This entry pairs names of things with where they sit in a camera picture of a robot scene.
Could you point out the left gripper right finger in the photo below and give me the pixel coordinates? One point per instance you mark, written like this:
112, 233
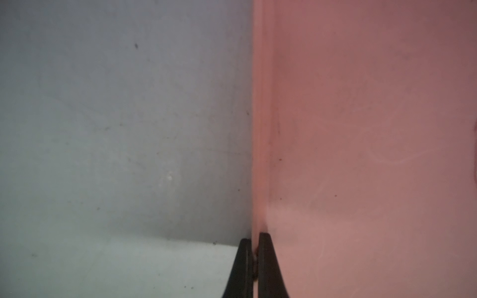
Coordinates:
270, 280

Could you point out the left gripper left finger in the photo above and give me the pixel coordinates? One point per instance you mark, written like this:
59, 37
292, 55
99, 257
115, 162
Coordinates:
240, 282

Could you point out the pink silicone mat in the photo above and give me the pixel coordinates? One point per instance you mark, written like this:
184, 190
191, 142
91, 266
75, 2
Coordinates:
365, 146

